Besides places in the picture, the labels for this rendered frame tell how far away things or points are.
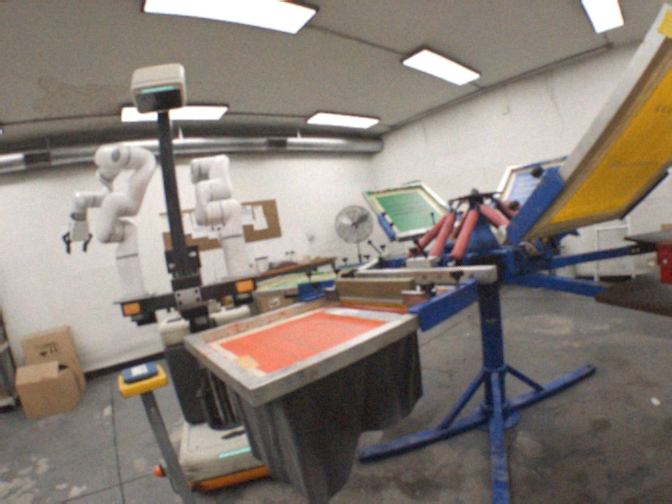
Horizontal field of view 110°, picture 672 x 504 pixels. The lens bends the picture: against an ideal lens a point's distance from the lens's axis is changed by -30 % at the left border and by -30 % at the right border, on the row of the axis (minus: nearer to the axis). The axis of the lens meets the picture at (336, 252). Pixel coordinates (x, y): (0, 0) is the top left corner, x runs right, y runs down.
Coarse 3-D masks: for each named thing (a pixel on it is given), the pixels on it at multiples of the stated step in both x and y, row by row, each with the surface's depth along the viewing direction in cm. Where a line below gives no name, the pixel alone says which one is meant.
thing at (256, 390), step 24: (288, 312) 124; (192, 336) 101; (216, 336) 106; (360, 336) 77; (384, 336) 77; (216, 360) 75; (312, 360) 66; (336, 360) 68; (240, 384) 60; (264, 384) 58; (288, 384) 61
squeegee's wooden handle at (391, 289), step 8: (336, 280) 128; (344, 280) 124; (352, 280) 121; (360, 280) 117; (368, 280) 114; (376, 280) 111; (384, 280) 108; (392, 280) 105; (400, 280) 103; (408, 280) 100; (336, 288) 129; (344, 288) 125; (352, 288) 121; (360, 288) 118; (368, 288) 114; (376, 288) 111; (384, 288) 108; (392, 288) 106; (400, 288) 103; (408, 288) 100; (416, 288) 101; (344, 296) 126; (352, 296) 122; (360, 296) 119; (368, 296) 115; (376, 296) 112; (384, 296) 109; (392, 296) 106; (400, 296) 103
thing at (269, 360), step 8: (392, 312) 106; (400, 312) 104; (344, 320) 107; (352, 320) 105; (360, 320) 103; (368, 320) 102; (376, 320) 100; (368, 328) 94; (352, 336) 89; (336, 344) 85; (256, 352) 88; (264, 352) 87; (272, 352) 86; (312, 352) 81; (320, 352) 80; (256, 360) 81; (264, 360) 81; (272, 360) 80; (280, 360) 79; (288, 360) 78; (296, 360) 77; (256, 368) 76; (264, 368) 75; (272, 368) 74; (280, 368) 74
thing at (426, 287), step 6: (456, 270) 100; (462, 270) 99; (342, 276) 143; (348, 276) 143; (450, 276) 101; (456, 276) 99; (312, 282) 133; (318, 282) 133; (426, 282) 91; (432, 282) 89; (456, 282) 100; (420, 288) 91; (426, 288) 89; (432, 288) 89; (456, 288) 100; (318, 294) 134; (426, 300) 91
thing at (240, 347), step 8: (344, 304) 131; (320, 312) 124; (296, 320) 118; (304, 320) 116; (272, 328) 111; (280, 328) 110; (248, 336) 106; (256, 336) 104; (224, 344) 100; (232, 344) 99; (240, 344) 98; (248, 344) 96; (256, 344) 95; (232, 352) 91; (240, 352) 90; (248, 352) 89
